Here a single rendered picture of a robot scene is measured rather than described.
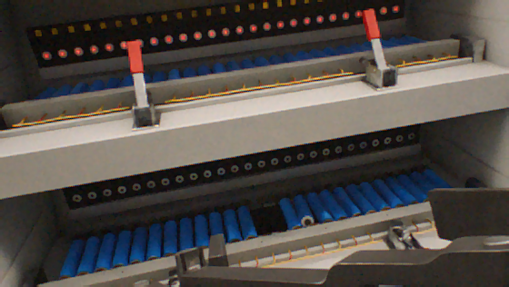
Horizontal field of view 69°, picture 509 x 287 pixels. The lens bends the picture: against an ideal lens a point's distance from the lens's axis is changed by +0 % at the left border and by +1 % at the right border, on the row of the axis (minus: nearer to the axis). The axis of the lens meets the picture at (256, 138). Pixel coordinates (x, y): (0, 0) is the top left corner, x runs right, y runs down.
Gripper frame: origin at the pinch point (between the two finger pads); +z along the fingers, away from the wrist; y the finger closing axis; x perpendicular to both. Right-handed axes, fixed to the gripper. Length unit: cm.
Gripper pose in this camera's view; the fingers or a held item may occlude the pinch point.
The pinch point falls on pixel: (340, 238)
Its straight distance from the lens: 22.0
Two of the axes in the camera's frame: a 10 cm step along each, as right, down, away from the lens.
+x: -1.9, -9.7, 1.2
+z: -1.1, 1.4, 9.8
